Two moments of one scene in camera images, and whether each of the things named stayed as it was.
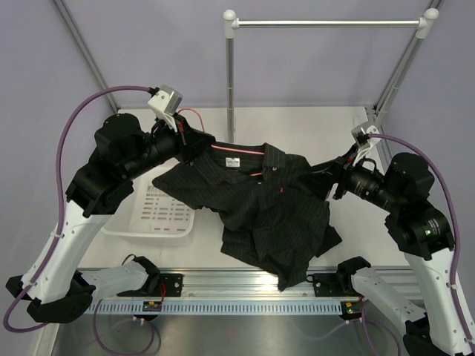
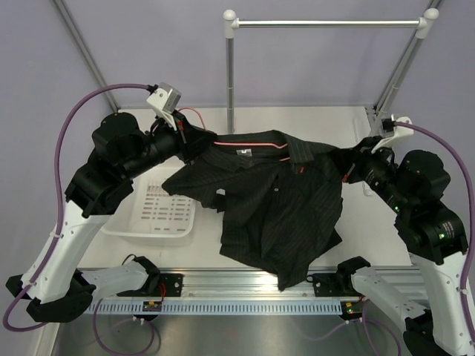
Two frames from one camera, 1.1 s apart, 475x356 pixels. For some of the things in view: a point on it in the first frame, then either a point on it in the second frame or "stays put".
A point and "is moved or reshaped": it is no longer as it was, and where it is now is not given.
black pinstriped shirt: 271,209 is moved or reshaped
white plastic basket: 150,217 stays put
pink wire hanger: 225,148 to 237,143
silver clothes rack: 424,24 stays put
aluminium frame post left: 80,42 stays put
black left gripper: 190,142 stays put
